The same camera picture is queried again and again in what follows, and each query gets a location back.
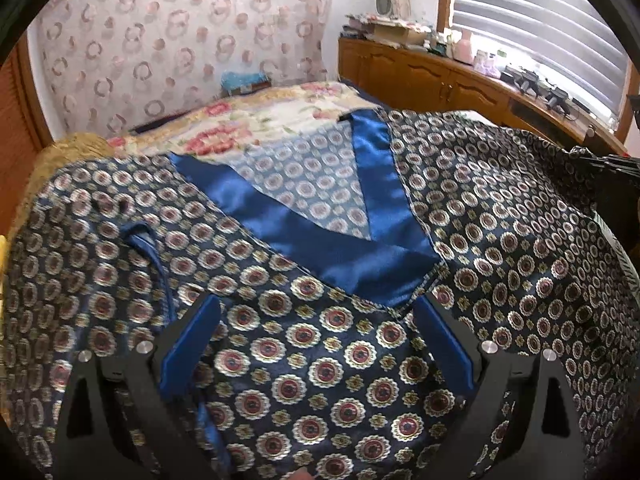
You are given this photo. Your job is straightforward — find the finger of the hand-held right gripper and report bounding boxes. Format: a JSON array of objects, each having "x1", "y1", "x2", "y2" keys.
[{"x1": 570, "y1": 146, "x2": 640, "y2": 181}]

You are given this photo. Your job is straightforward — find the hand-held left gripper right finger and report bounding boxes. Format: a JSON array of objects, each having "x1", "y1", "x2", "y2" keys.
[{"x1": 414, "y1": 294, "x2": 588, "y2": 480}]

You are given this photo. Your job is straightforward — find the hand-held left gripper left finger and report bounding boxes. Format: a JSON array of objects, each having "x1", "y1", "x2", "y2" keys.
[{"x1": 50, "y1": 294, "x2": 236, "y2": 480}]

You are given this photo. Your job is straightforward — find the navy medallion-print satin robe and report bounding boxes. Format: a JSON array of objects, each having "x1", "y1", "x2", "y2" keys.
[{"x1": 0, "y1": 107, "x2": 640, "y2": 480}]

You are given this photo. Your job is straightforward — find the black gadgets on cabinet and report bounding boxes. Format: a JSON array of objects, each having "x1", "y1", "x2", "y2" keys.
[{"x1": 502, "y1": 65, "x2": 583, "y2": 112}]

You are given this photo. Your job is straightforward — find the lavender small container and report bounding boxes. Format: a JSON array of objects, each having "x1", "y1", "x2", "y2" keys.
[{"x1": 475, "y1": 50, "x2": 502, "y2": 77}]

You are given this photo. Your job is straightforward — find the white window blinds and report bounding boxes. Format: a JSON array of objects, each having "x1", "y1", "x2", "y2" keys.
[{"x1": 447, "y1": 0, "x2": 633, "y2": 116}]

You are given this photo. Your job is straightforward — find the pink container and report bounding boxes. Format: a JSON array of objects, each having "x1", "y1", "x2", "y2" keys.
[{"x1": 452, "y1": 30, "x2": 477, "y2": 64}]

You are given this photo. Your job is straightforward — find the wooden cabinet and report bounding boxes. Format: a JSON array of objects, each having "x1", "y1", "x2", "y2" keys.
[{"x1": 337, "y1": 35, "x2": 631, "y2": 156}]

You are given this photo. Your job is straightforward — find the cardboard box with papers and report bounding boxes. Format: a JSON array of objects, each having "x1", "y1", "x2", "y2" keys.
[{"x1": 370, "y1": 19, "x2": 432, "y2": 47}]

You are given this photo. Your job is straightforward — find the floral fleece blanket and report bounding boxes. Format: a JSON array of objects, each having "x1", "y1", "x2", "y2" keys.
[{"x1": 0, "y1": 80, "x2": 381, "y2": 241}]

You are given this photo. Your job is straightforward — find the blue fuzzy bundle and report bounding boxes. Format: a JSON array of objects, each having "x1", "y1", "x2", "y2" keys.
[{"x1": 220, "y1": 71, "x2": 273, "y2": 96}]

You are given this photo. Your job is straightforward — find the wooden door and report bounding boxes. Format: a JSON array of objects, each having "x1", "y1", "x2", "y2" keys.
[{"x1": 0, "y1": 40, "x2": 51, "y2": 233}]

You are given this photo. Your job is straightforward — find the circle pattern headboard cover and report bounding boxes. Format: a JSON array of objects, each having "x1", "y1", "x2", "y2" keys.
[{"x1": 30, "y1": 0, "x2": 336, "y2": 141}]

